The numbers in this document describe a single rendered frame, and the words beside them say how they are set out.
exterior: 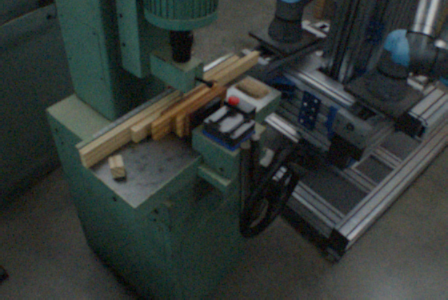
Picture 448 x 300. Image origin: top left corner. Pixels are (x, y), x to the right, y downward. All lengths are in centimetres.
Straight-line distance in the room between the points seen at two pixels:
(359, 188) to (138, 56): 129
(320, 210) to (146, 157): 101
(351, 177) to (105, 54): 134
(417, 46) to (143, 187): 79
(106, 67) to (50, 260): 108
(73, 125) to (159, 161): 39
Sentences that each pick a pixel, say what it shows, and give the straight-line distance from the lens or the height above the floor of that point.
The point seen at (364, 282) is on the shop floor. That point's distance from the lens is 198.
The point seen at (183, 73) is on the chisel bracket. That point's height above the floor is 106.
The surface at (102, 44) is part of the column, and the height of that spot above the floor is 108.
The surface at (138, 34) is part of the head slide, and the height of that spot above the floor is 113.
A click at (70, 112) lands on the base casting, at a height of 80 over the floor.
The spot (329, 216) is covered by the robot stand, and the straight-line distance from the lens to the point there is 183.
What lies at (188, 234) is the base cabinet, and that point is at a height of 60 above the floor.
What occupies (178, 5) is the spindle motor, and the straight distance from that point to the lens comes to 90.
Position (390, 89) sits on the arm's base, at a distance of 148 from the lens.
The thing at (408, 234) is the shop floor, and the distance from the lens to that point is 223.
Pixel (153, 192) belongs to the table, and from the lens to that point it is 95.
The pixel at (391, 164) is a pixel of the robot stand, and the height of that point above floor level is 22.
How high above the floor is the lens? 164
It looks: 42 degrees down
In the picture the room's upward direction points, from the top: 5 degrees clockwise
